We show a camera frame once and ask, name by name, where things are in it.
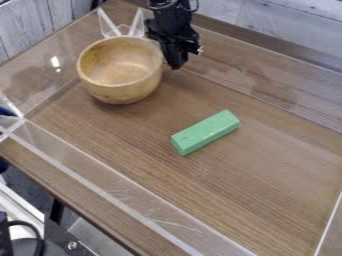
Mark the clear acrylic tray wall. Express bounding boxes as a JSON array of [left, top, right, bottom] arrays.
[[0, 14, 342, 256]]

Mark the black table leg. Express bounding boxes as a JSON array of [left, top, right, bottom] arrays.
[[50, 199, 65, 225]]

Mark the blue object at left edge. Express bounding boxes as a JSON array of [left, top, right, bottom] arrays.
[[0, 106, 19, 175]]

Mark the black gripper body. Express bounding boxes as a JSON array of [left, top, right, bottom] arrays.
[[145, 17, 202, 55]]

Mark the black metal bracket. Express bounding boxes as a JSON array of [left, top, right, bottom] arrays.
[[43, 218, 98, 256]]

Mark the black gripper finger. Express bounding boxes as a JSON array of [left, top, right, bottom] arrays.
[[161, 42, 177, 67], [174, 45, 189, 69]]

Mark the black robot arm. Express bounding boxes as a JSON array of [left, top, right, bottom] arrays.
[[145, 0, 202, 69]]

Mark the black cable loop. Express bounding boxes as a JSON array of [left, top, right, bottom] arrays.
[[0, 220, 46, 256]]

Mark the light wooden bowl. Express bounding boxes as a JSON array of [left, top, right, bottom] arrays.
[[77, 36, 164, 104]]

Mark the green rectangular block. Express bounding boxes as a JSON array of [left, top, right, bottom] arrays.
[[172, 110, 241, 156]]

